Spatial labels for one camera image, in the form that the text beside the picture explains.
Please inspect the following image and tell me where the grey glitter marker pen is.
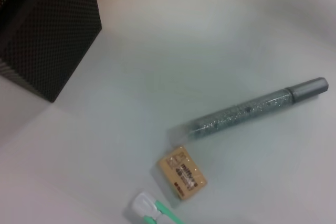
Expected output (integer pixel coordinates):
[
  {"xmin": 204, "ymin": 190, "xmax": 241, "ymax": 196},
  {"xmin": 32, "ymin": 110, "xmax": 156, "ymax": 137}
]
[{"xmin": 167, "ymin": 77, "xmax": 329, "ymax": 147}]

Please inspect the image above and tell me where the black mesh pen holder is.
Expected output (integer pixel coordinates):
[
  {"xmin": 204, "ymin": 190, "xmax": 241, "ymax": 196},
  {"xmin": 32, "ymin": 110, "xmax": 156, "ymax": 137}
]
[{"xmin": 0, "ymin": 0, "xmax": 102, "ymax": 103}]

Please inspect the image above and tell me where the beige eraser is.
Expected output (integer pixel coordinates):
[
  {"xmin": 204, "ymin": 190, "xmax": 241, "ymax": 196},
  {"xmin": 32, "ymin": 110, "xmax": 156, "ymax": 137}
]
[{"xmin": 156, "ymin": 145, "xmax": 208, "ymax": 201}]

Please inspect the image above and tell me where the green utility knife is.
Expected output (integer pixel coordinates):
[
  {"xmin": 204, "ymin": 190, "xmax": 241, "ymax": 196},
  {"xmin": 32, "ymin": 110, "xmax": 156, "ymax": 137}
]
[{"xmin": 130, "ymin": 192, "xmax": 184, "ymax": 224}]

